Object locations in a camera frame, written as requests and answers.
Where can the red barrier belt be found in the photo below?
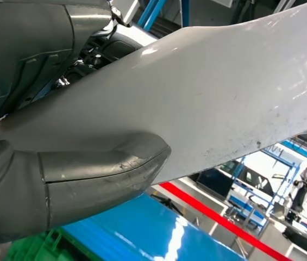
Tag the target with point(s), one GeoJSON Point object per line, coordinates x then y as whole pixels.
{"type": "Point", "coordinates": [224, 221]}

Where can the green plastic crate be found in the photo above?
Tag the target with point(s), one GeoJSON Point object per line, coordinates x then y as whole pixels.
{"type": "Point", "coordinates": [33, 248]}

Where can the blue background rack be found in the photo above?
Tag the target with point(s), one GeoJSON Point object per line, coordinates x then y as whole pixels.
{"type": "Point", "coordinates": [280, 158]}

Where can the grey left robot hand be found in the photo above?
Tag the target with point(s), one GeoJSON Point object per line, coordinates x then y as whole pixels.
{"type": "Point", "coordinates": [20, 54]}

